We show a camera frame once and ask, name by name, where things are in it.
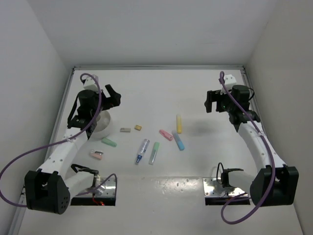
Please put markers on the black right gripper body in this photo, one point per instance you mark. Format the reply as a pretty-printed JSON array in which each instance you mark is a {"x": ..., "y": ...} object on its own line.
[{"x": 223, "y": 104}]

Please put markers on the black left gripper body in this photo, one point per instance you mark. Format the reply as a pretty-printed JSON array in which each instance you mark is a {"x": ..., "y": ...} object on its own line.
[{"x": 107, "y": 103}]

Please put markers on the yellow highlighter pen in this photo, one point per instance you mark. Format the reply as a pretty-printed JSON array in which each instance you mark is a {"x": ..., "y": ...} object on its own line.
[{"x": 179, "y": 123}]

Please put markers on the blue highlighter pen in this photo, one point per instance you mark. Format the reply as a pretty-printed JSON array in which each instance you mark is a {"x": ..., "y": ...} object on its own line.
[{"x": 178, "y": 140}]

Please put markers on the pink highlighter pen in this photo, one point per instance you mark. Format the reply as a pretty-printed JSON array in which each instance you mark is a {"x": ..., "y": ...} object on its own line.
[{"x": 165, "y": 134}]

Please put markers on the green highlighter pen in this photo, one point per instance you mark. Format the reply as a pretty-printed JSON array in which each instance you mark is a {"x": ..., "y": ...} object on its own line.
[{"x": 154, "y": 153}]

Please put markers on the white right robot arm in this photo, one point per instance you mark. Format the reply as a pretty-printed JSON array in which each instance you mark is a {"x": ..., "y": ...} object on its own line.
[{"x": 274, "y": 180}]

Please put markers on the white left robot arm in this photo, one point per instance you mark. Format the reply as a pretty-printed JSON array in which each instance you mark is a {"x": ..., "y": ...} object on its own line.
[{"x": 53, "y": 185}]

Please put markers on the white round divided container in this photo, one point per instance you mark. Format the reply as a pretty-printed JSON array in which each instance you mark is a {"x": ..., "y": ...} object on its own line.
[{"x": 103, "y": 126}]

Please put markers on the grey eraser block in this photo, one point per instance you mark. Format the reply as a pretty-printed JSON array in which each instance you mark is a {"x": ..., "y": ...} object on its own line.
[{"x": 126, "y": 130}]

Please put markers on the small yellow eraser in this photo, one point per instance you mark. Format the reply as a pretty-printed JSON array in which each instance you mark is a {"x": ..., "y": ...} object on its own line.
[{"x": 137, "y": 127}]

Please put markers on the green eraser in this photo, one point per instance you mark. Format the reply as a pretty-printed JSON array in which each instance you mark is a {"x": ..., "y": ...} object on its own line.
[{"x": 109, "y": 142}]

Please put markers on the pink silver usb stick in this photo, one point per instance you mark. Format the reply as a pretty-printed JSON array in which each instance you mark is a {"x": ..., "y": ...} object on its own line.
[{"x": 96, "y": 154}]

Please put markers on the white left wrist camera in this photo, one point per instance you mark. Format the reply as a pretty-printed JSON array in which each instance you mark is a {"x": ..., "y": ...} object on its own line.
[{"x": 90, "y": 84}]

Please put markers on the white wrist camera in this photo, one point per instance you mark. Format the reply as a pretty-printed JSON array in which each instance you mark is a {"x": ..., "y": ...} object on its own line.
[
  {"x": 229, "y": 82},
  {"x": 90, "y": 84}
]

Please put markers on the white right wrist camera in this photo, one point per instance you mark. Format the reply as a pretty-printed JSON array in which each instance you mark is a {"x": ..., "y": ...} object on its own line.
[{"x": 229, "y": 82}]

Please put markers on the aluminium frame rail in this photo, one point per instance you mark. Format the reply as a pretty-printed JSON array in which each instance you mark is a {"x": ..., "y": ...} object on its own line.
[{"x": 165, "y": 198}]

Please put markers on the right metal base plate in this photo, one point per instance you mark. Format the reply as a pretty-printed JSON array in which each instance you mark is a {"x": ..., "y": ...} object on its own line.
[{"x": 212, "y": 189}]

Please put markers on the metal base plate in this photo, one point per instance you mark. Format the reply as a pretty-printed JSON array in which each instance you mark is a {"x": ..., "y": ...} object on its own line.
[
  {"x": 212, "y": 189},
  {"x": 107, "y": 189}
]

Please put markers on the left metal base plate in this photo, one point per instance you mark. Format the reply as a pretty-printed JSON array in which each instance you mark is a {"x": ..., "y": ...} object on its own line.
[{"x": 107, "y": 189}]

